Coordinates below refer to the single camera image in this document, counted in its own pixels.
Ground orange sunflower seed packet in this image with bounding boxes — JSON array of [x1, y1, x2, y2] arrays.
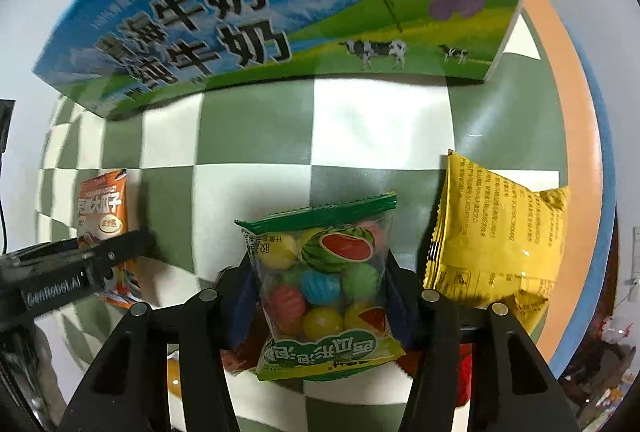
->
[[76, 168, 144, 311]]

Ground green bubble gum packet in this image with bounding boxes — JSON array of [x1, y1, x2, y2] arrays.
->
[[234, 192, 407, 383]]

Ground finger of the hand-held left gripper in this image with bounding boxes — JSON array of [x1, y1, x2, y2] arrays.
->
[[79, 227, 157, 289]]

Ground black rectangular device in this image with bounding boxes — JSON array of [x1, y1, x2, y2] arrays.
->
[[0, 99, 16, 152]]

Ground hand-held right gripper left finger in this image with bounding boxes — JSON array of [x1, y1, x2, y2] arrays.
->
[[72, 255, 266, 432]]

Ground yellow snack packet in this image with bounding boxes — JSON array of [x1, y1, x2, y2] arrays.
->
[[422, 149, 572, 334]]

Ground pile of small floor items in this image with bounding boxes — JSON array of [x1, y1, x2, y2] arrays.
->
[[557, 312, 632, 419]]

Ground braised egg packet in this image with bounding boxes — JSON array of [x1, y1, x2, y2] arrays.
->
[[167, 352, 184, 399]]

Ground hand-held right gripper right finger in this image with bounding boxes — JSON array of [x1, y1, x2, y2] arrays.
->
[[382, 252, 581, 432]]

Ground small red snack packet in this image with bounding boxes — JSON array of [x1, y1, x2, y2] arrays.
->
[[397, 342, 475, 403]]

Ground dark red snack packet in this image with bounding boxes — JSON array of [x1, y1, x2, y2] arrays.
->
[[220, 312, 272, 376]]

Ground green white checkered blanket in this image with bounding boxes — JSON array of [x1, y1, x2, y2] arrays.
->
[[35, 0, 604, 432]]

